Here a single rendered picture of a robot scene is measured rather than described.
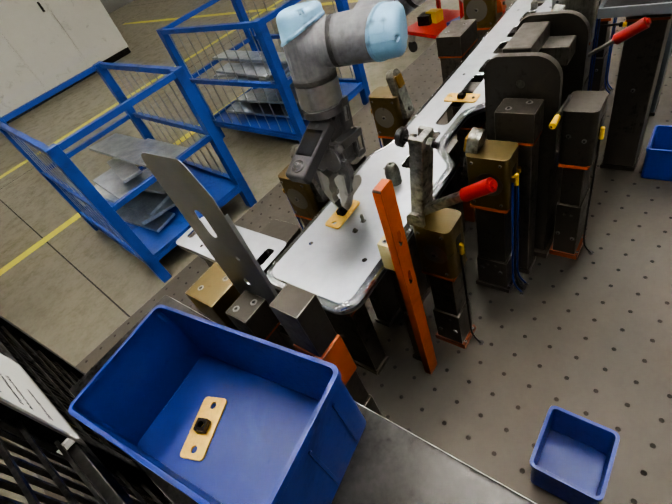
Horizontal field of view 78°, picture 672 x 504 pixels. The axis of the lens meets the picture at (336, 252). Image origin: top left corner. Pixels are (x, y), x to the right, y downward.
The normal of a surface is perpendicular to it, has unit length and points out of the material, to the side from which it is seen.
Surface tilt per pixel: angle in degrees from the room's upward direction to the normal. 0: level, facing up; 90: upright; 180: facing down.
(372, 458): 0
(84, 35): 90
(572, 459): 0
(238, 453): 0
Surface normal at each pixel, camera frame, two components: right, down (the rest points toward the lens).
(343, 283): -0.29, -0.68
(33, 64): 0.74, 0.29
